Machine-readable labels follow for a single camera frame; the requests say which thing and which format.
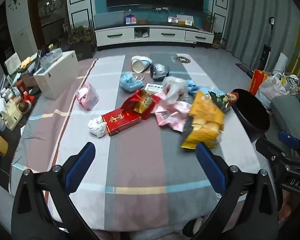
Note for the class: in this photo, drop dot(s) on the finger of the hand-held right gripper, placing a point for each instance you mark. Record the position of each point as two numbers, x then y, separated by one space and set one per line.
287 137
265 146

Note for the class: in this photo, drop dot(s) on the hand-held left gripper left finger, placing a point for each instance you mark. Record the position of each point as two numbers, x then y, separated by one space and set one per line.
81 166

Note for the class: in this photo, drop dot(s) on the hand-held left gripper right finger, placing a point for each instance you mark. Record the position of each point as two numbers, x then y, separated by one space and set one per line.
211 170

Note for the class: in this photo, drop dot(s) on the black trash bin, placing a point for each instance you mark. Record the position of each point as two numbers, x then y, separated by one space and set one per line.
252 110

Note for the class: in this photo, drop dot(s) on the white tissue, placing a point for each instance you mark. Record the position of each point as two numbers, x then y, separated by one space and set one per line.
97 127

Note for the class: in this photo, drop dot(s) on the yellow chip bag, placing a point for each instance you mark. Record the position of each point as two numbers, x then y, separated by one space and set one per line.
205 120

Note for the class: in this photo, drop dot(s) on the red cigarette box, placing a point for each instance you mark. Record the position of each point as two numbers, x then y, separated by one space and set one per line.
120 121

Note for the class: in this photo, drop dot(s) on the green snack bag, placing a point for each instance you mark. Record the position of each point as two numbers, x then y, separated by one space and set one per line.
222 101

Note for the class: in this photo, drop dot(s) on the pink plastic wrapper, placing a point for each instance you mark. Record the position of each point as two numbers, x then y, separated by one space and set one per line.
172 116

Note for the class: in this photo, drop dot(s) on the blue cloth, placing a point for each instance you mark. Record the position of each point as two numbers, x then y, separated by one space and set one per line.
193 86

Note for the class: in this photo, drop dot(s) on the red gold snack wrapper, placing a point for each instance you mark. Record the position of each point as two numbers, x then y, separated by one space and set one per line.
143 102

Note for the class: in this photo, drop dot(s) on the white translucent plastic bag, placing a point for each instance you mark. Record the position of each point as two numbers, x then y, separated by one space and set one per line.
173 88

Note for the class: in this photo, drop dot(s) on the blue face mask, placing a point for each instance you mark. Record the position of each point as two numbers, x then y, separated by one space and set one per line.
130 82

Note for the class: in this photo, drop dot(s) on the white medicine box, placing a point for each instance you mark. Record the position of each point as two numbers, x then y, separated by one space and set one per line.
152 87

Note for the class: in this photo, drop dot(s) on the silver grey plastic bag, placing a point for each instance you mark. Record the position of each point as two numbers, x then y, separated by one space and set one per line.
160 72

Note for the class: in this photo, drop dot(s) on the white blue striped paper cup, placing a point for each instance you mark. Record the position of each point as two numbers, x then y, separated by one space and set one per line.
138 65

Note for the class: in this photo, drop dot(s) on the grey upholstered chair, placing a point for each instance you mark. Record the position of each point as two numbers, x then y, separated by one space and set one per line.
287 112

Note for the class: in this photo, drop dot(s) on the large white plastic bag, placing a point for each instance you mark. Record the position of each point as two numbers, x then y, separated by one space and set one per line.
272 90

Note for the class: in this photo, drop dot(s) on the black white patterned cloth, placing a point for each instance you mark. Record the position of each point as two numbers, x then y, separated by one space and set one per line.
292 83

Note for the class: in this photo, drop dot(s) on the orange red shopping bag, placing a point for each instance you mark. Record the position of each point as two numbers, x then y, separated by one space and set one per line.
257 81

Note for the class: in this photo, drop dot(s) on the dark floor mat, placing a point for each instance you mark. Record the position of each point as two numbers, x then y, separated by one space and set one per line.
245 68

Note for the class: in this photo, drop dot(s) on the black upright vacuum cleaner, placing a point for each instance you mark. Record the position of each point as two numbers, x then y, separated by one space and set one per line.
266 52

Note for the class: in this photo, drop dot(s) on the white storage cabinet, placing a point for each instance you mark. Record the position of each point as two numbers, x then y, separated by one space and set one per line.
56 77

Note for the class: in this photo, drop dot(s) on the pile of bottles and boxes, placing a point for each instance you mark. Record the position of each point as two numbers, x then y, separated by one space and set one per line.
10 105

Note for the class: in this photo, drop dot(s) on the small potted floor plant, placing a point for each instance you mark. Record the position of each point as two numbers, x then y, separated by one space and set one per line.
218 41

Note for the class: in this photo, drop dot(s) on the bushy plants in black planter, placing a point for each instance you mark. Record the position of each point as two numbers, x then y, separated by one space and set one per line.
83 45

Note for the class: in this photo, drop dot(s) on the grey curtain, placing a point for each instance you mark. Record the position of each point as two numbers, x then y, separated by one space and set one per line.
252 17

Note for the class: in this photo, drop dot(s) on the white television cabinet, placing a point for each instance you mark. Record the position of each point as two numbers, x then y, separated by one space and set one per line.
115 33

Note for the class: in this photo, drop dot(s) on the tall potted plant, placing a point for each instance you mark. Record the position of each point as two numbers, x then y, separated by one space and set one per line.
209 21

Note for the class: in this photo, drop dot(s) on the small white desk clock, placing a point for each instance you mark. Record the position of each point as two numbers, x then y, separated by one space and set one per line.
188 22

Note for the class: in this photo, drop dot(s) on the translucent grey storage box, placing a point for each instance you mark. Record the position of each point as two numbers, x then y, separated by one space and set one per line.
108 20

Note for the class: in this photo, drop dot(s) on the dark wooden doorway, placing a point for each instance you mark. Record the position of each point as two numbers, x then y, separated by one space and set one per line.
52 17

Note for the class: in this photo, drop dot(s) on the white card board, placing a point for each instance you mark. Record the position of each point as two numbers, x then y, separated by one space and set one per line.
183 17

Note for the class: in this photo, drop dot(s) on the small blue desk stand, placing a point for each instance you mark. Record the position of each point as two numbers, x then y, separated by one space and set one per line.
128 20

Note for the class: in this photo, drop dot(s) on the small red desk stand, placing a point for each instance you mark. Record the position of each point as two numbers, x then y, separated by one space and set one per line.
134 20

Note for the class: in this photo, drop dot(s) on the pink photo frame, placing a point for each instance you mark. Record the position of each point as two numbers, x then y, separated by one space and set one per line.
172 19

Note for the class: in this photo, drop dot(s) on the white wall power strip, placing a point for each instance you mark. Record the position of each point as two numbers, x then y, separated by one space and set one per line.
162 8

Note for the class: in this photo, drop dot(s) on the deer wall clock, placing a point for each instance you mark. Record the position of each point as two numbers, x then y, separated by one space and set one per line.
15 0

